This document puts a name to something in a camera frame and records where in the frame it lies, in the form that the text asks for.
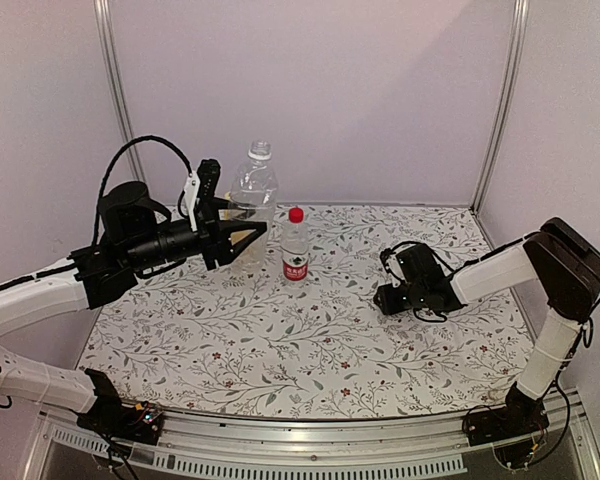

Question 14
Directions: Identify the right metal frame post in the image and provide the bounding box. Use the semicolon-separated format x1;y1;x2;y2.
471;0;529;215

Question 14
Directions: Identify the metal frame post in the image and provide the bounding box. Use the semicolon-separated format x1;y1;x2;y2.
471;0;529;215
93;0;147;187

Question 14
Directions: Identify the aluminium front rail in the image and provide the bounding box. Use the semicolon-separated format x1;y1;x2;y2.
23;389;600;479

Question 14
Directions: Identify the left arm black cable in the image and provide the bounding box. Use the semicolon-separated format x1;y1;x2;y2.
93;133;193;246

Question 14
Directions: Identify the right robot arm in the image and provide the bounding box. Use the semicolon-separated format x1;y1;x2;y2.
373;217;600;436

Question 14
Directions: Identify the red cap water bottle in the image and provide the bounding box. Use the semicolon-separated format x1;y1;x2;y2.
280;207;309;294

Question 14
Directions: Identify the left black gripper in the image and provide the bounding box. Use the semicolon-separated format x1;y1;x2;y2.
126;197;267;272

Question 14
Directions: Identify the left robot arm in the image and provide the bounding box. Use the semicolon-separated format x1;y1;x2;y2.
0;177;267;434

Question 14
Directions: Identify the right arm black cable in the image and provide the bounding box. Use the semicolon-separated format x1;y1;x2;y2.
549;319;600;451

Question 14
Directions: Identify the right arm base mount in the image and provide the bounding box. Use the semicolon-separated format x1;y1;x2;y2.
462;402;549;471

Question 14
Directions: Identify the floral table mat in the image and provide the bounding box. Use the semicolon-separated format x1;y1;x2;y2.
80;206;532;419

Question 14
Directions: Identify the left metal frame post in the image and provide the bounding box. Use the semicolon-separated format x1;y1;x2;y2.
93;0;147;187

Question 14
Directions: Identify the clear plastic bottle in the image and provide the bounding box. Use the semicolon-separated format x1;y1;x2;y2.
229;140;279;273

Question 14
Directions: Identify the yellow juice bottle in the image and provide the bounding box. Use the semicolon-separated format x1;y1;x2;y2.
223;192;231;220

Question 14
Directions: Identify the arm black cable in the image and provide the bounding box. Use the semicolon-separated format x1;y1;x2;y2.
93;133;193;246
549;319;600;451

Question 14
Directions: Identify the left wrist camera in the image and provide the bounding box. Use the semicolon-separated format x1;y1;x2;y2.
177;158;221;232

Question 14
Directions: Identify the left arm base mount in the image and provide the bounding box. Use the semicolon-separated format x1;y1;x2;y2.
77;369;164;446

